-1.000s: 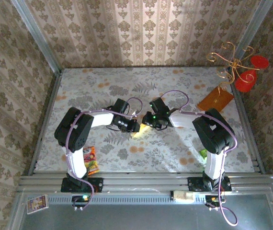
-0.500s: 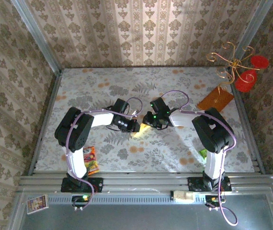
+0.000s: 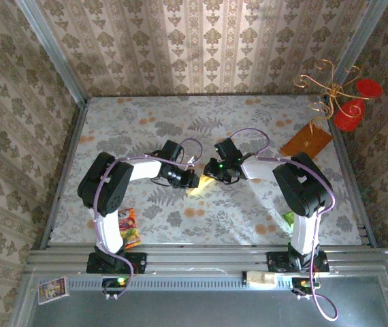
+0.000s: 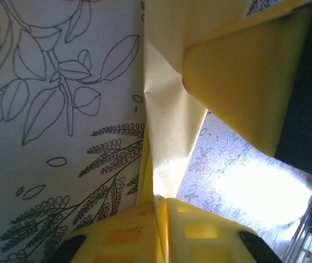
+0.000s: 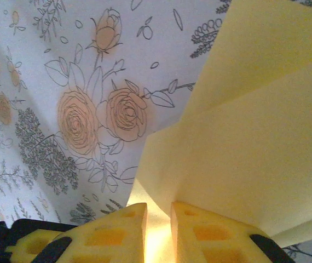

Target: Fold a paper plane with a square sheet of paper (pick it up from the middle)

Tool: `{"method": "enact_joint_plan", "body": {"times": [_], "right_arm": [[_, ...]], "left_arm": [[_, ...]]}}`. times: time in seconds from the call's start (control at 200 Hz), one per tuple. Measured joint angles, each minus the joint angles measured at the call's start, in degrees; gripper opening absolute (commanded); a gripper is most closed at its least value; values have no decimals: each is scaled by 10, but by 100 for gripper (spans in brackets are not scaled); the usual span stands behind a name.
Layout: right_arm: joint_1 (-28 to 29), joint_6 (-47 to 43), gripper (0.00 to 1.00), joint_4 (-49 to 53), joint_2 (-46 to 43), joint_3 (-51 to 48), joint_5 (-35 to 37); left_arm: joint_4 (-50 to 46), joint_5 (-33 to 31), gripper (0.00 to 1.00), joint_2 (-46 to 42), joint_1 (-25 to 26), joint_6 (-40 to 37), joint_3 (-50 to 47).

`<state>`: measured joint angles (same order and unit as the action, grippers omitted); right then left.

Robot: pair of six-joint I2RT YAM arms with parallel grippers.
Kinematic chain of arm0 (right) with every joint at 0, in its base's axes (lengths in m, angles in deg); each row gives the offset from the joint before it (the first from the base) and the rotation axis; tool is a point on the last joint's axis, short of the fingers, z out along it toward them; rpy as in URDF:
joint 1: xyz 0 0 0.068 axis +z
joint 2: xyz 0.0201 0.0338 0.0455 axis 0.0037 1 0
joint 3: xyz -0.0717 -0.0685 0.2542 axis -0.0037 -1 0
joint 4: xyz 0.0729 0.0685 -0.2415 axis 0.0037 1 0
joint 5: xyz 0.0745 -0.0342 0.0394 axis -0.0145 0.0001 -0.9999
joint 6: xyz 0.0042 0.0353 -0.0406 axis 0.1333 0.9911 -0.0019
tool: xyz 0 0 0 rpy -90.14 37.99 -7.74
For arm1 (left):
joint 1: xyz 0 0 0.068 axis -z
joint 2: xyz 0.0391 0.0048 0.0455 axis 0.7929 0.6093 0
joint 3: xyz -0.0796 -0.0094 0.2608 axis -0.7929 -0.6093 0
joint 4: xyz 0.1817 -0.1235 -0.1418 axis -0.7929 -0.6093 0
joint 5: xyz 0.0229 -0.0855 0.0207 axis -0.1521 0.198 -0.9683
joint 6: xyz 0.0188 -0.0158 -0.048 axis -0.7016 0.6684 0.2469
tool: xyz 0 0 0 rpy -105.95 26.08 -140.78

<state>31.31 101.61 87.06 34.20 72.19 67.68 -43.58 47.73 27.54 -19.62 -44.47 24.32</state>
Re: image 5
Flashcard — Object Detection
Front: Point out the floral patterned table mat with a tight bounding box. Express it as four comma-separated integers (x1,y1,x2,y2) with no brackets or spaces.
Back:
0,0,312,263

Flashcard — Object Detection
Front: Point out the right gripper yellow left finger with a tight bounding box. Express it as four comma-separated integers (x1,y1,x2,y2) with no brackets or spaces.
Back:
5,202,148,263

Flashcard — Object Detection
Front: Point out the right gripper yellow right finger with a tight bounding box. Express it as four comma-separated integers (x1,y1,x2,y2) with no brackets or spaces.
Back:
170,201,297,263

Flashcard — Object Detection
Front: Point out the yellow paper sheet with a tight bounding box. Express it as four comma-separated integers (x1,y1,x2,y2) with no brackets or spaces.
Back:
127,0,312,248

